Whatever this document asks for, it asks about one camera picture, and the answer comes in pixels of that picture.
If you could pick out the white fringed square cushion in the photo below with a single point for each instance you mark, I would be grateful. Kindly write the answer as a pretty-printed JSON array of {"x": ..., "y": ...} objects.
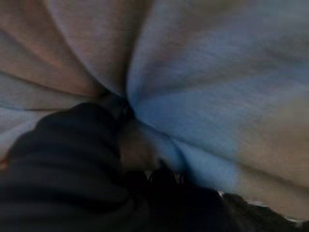
[{"x": 205, "y": 72}]

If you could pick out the dark left robot hand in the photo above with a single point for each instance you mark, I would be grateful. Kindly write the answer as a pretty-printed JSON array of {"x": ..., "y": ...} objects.
[{"x": 60, "y": 169}]

